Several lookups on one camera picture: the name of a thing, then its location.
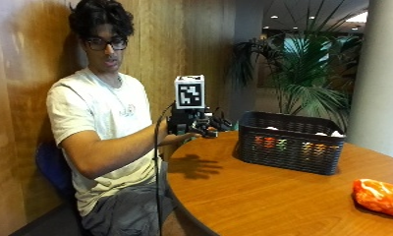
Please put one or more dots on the white marker cube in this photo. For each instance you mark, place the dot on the white marker cube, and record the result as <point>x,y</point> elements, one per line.
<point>190,91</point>

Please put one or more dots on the white soft item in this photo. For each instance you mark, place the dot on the white soft item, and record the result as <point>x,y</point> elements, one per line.
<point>333,133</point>
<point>272,128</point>

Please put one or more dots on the black woven plastic basket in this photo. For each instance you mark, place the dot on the black woven plastic basket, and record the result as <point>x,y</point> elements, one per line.
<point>291,144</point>

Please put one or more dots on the colourful packets inside basket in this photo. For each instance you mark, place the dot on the colourful packets inside basket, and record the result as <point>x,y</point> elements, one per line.
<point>292,146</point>

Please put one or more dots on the the person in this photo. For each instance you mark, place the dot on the the person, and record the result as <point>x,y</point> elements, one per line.
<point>101,108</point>

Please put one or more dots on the green palm plant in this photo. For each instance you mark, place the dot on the green palm plant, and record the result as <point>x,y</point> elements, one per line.
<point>301,69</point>

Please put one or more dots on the black-framed glasses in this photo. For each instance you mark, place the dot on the black-framed glasses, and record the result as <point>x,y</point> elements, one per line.
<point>106,44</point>

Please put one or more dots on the round ceiling lamp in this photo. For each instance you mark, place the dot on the round ceiling lamp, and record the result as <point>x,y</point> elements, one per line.
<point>274,16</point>
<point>312,17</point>

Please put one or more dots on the blue chair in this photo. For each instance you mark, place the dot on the blue chair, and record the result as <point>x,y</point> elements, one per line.
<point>53,168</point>

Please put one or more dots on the white round column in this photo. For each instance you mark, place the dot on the white round column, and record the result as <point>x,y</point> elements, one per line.
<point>380,75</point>

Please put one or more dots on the orange and white bag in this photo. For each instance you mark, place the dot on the orange and white bag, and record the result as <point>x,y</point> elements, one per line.
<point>380,196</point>

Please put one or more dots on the large bright ceiling light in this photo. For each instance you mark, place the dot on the large bright ceiling light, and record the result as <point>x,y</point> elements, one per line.
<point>359,17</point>

